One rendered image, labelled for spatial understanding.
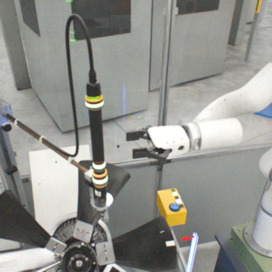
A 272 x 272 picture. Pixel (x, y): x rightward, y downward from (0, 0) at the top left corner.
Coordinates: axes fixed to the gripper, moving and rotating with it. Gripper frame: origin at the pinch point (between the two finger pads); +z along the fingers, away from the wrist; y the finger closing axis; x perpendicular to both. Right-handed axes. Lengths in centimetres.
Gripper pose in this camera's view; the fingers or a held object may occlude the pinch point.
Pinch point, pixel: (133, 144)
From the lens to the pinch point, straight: 82.9
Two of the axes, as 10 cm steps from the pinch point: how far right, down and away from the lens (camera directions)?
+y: -2.1, -5.5, 8.1
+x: 0.0, -8.3, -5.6
